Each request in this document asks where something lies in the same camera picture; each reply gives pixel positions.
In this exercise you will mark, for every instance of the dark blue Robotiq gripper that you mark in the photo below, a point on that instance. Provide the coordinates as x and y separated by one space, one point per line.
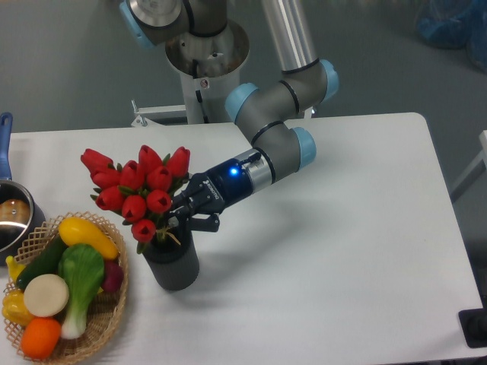
208 193

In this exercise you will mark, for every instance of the red tulip bouquet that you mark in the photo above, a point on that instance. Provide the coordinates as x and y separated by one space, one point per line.
141 192

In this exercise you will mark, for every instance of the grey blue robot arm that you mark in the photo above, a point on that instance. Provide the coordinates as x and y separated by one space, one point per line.
276 151

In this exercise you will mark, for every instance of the dark grey ribbed vase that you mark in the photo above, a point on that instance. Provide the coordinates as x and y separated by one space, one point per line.
175 267

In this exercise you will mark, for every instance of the purple red radish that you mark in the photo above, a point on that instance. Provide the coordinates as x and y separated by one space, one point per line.
113 277

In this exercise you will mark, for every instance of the yellow squash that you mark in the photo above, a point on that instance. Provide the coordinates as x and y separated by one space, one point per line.
76 230

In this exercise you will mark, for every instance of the green bok choy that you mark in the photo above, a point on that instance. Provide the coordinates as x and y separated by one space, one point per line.
82 269

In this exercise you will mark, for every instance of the woven wicker basket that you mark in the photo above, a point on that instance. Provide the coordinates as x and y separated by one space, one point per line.
104 313

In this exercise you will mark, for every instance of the dark green cucumber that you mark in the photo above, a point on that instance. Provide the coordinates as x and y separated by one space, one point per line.
46 262

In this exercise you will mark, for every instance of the beige round bun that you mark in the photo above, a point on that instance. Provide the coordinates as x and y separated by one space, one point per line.
46 295

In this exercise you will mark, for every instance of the yellow banana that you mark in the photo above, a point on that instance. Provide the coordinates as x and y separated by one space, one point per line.
14 268

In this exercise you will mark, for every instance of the orange fruit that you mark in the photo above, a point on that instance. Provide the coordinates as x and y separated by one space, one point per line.
40 338

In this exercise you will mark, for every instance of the yellow bell pepper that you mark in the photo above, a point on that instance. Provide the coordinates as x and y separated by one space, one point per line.
14 309

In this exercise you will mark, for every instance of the white furniture edge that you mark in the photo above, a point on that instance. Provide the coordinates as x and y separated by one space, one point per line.
471 173

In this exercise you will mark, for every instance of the black device at table edge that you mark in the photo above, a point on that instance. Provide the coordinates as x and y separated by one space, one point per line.
473 324

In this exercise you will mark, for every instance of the blue plastic bag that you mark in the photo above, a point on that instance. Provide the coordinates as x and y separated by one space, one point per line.
454 25

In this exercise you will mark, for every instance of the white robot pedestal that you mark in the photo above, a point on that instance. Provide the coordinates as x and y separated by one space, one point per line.
208 50

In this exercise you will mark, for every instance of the blue handled saucepan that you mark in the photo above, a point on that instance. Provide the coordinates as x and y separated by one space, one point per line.
20 214

